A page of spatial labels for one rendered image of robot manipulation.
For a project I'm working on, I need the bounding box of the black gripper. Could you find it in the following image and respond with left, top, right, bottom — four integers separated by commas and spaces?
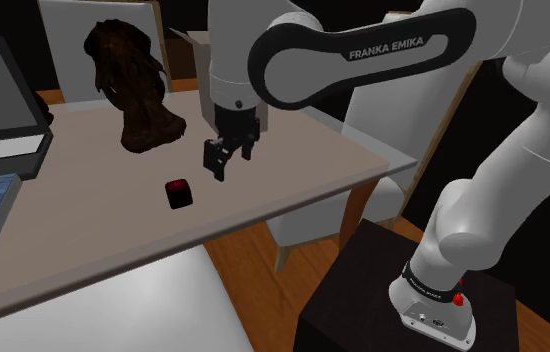
202, 103, 262, 183

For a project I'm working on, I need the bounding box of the small dark red cube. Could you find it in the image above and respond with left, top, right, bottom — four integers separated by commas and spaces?
164, 178, 195, 211

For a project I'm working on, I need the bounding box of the dark brown bust figure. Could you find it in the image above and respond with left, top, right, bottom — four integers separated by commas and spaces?
82, 18, 188, 155

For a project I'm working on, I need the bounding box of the beige table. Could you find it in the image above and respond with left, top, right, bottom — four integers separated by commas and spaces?
0, 89, 420, 333

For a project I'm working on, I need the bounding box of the dark robot stand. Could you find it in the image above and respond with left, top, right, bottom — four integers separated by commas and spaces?
292, 218, 520, 352

